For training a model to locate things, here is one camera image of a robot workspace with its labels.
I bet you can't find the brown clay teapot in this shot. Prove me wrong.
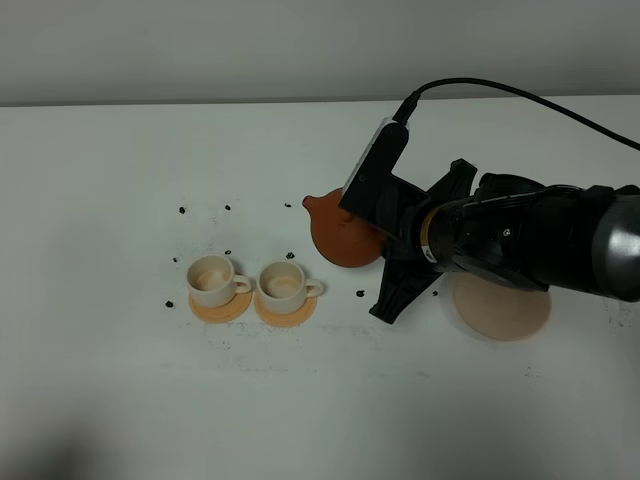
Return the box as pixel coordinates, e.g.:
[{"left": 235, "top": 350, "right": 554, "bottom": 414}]
[{"left": 302, "top": 188, "right": 385, "bottom": 268}]

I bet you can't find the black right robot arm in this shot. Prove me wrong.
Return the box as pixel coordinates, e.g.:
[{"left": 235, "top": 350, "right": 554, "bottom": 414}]
[{"left": 369, "top": 160, "right": 639, "bottom": 324}]

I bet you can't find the left orange coaster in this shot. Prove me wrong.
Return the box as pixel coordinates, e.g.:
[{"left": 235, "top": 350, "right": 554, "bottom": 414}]
[{"left": 188, "top": 292, "right": 253, "bottom": 324}]

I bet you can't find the orange coaster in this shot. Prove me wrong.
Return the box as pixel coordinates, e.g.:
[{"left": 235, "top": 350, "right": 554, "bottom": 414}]
[
  {"left": 188, "top": 292, "right": 253, "bottom": 324},
  {"left": 254, "top": 291, "right": 317, "bottom": 328}
]

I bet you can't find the left white teacup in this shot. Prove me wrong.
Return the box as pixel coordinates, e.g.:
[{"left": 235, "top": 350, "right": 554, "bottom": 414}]
[{"left": 186, "top": 255, "right": 252, "bottom": 308}]

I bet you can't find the right white teacup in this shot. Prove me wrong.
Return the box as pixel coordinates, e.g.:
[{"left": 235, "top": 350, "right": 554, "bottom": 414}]
[{"left": 256, "top": 260, "right": 325, "bottom": 315}]

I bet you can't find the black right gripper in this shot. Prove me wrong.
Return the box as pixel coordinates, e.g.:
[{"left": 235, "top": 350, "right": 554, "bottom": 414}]
[{"left": 369, "top": 159, "right": 480, "bottom": 325}]

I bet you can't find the beige teapot saucer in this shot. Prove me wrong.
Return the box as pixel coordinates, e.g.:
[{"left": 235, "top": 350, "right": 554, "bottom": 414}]
[{"left": 453, "top": 273, "right": 551, "bottom": 341}]

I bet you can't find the white teacup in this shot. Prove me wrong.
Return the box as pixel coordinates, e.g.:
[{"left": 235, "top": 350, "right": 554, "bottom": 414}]
[
  {"left": 186, "top": 255, "right": 252, "bottom": 308},
  {"left": 256, "top": 260, "right": 325, "bottom": 315}
]

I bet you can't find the right orange coaster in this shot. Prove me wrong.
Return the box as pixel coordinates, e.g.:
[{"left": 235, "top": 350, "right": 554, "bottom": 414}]
[{"left": 254, "top": 291, "right": 317, "bottom": 328}]

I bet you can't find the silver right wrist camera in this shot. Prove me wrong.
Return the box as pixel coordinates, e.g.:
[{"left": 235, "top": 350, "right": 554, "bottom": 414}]
[{"left": 339, "top": 118, "right": 427, "bottom": 237}]

